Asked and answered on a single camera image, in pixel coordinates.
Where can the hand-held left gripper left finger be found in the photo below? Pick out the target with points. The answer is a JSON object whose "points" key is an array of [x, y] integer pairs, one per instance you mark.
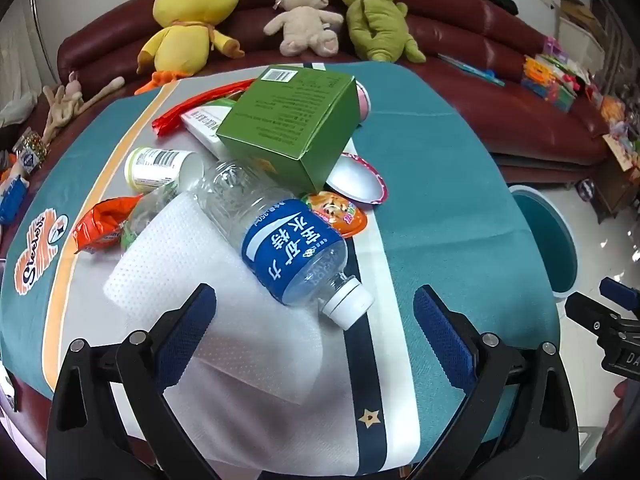
{"points": [[187, 325]]}

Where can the pile of colourful toys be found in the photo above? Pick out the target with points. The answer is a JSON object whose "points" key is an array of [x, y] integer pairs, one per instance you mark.
{"points": [[550, 80]]}

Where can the purple striped slipper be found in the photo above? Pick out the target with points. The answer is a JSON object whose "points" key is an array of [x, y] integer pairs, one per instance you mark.
{"points": [[586, 190]]}

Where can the yellow chick plush toy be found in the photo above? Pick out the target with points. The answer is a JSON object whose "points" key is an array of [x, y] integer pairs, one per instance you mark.
{"points": [[180, 45]]}

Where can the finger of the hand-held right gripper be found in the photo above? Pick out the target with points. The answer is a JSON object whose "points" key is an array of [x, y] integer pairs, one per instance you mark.
{"points": [[590, 310], [617, 292]]}

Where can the grey cloth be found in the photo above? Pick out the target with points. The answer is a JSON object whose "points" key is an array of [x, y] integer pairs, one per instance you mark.
{"points": [[17, 115]]}

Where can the green cardboard box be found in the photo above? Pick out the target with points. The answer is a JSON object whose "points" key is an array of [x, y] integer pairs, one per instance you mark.
{"points": [[280, 115]]}

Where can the green dinosaur plush toy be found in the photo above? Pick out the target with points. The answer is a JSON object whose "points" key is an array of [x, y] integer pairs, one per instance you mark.
{"points": [[375, 15]]}

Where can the teal printed tablecloth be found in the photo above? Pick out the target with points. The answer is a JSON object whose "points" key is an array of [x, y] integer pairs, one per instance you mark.
{"points": [[450, 185]]}

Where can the white lid with red rim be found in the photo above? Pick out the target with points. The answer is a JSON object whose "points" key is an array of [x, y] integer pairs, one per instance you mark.
{"points": [[355, 180]]}

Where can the jar of colourful beads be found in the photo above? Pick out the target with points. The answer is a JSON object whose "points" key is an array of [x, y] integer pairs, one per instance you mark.
{"points": [[30, 155]]}

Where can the beige lamb plush toy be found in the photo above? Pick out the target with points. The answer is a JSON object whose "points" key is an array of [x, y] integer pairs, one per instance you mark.
{"points": [[300, 25]]}

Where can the white yogurt cup green label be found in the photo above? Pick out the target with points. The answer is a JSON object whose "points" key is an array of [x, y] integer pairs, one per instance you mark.
{"points": [[150, 165]]}

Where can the white and green carton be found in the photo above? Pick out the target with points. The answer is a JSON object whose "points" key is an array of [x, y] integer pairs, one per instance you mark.
{"points": [[200, 125]]}

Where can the red plastic snack bag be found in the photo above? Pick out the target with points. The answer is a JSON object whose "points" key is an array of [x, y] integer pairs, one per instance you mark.
{"points": [[200, 102]]}

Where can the clear water bottle blue label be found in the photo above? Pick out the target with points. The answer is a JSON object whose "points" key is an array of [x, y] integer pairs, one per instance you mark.
{"points": [[295, 250]]}

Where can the orange jelly cup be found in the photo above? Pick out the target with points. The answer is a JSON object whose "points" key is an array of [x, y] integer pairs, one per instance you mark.
{"points": [[345, 217]]}

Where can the blue packet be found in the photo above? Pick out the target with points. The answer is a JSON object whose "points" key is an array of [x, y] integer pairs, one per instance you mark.
{"points": [[12, 200]]}

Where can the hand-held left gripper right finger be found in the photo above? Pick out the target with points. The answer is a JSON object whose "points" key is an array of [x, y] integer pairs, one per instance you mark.
{"points": [[440, 335]]}

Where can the white paper towel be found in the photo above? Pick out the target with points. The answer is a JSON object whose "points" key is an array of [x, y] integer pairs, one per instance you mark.
{"points": [[175, 260]]}

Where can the blue plastic stick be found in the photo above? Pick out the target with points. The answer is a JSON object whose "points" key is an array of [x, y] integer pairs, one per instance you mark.
{"points": [[470, 70]]}

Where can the wooden cabinet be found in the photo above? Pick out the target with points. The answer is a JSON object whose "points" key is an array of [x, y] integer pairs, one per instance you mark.
{"points": [[615, 190]]}

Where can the beige long-limbed plush toy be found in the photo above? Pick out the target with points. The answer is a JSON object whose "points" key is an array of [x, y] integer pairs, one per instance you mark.
{"points": [[65, 105]]}

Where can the dark red leather sofa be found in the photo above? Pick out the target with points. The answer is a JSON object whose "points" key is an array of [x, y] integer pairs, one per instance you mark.
{"points": [[450, 35]]}

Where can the teal round trash bin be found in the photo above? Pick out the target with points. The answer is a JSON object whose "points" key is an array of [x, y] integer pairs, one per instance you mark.
{"points": [[545, 240]]}

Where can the orange foil snack packet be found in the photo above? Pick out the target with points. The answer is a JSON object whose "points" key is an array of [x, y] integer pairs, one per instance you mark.
{"points": [[100, 225]]}

